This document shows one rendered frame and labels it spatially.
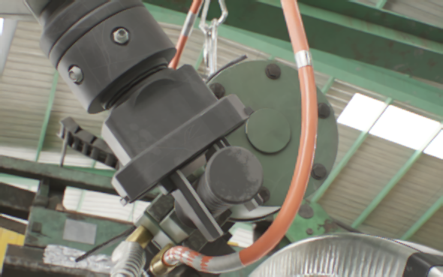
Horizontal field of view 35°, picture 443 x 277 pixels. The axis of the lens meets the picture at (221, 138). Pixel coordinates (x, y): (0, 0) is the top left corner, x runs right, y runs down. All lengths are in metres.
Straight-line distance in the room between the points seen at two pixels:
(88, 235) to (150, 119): 1.16
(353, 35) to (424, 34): 0.55
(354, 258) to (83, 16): 0.33
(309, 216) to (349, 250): 1.20
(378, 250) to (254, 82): 0.20
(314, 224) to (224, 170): 1.39
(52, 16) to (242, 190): 0.20
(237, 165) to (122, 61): 0.12
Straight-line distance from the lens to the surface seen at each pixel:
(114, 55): 0.53
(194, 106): 0.54
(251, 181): 0.49
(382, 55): 3.92
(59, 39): 0.55
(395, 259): 0.61
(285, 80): 0.69
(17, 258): 1.62
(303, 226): 1.86
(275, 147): 0.66
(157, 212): 0.65
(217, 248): 0.80
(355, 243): 0.68
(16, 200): 1.79
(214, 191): 0.49
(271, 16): 3.66
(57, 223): 1.68
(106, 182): 1.80
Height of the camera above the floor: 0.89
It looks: 41 degrees up
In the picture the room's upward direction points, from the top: straight up
